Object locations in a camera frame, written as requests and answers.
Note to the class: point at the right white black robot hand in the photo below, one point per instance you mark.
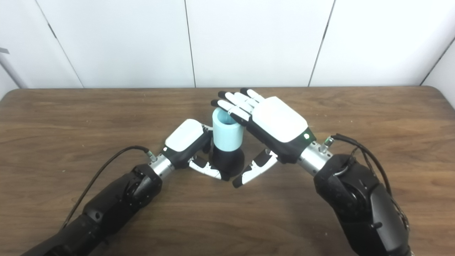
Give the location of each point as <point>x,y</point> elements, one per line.
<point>280,121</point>

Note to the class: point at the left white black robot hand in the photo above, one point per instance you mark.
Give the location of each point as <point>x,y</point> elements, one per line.
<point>183,136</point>

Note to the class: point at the black flared nozzle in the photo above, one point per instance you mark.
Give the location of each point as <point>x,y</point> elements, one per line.
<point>227,160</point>

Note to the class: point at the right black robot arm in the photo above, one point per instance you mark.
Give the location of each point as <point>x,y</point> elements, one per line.
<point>359,202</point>

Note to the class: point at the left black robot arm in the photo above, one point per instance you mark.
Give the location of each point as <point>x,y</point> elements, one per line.
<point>113,204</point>

